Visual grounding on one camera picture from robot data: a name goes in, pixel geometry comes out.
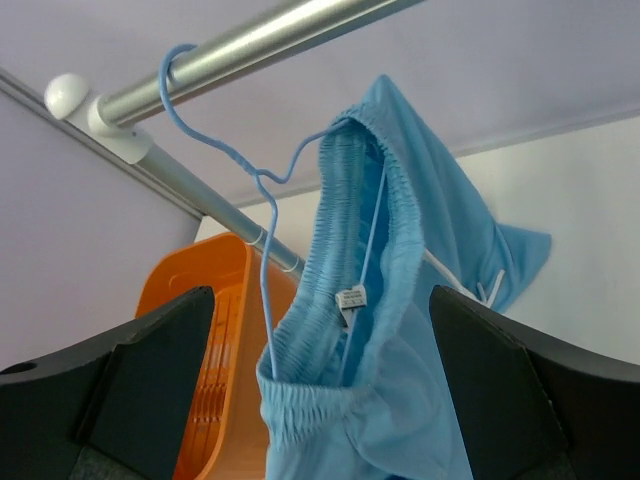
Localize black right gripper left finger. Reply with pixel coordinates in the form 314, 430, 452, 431
1, 287, 215, 479

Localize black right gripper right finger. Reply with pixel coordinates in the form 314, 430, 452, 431
430, 286, 639, 479

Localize light blue shorts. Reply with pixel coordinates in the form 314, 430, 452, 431
257, 76, 551, 479

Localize blue wire hanger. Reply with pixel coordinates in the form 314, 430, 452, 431
157, 43, 391, 386

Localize orange plastic basket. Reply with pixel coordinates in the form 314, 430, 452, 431
133, 232, 307, 480

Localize silver clothes rack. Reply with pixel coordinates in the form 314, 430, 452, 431
43, 0, 481, 301

